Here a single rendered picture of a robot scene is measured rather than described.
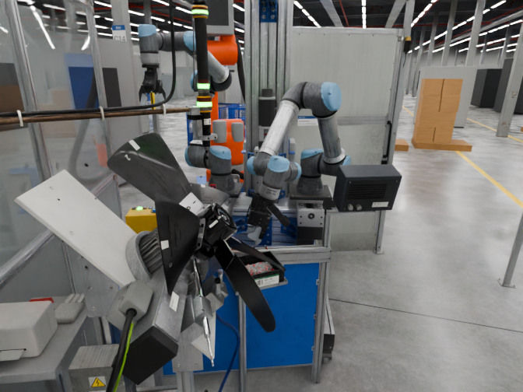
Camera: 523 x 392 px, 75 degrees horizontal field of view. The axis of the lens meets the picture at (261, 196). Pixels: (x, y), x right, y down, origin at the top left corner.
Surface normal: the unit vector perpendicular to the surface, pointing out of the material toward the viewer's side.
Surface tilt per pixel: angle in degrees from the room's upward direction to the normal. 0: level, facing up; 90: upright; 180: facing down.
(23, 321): 0
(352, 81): 90
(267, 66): 90
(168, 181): 58
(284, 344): 90
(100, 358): 0
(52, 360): 0
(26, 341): 90
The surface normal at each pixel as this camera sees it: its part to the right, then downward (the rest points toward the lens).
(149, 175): 0.63, -0.26
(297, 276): 0.11, 0.33
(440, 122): -0.29, 0.32
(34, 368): 0.00, -0.94
